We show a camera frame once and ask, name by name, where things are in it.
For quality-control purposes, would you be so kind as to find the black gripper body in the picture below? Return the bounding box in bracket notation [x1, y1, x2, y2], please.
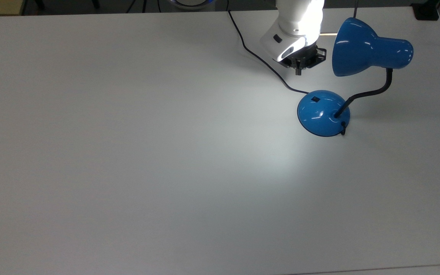
[281, 44, 327, 71]

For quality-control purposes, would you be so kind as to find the blue gooseneck desk lamp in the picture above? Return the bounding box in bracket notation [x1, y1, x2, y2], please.
[297, 17, 414, 137]

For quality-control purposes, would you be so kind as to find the black lamp power cable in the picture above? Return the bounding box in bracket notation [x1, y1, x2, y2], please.
[227, 10, 347, 136]

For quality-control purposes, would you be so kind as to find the black table clamp block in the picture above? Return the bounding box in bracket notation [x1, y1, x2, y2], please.
[411, 3, 440, 21]

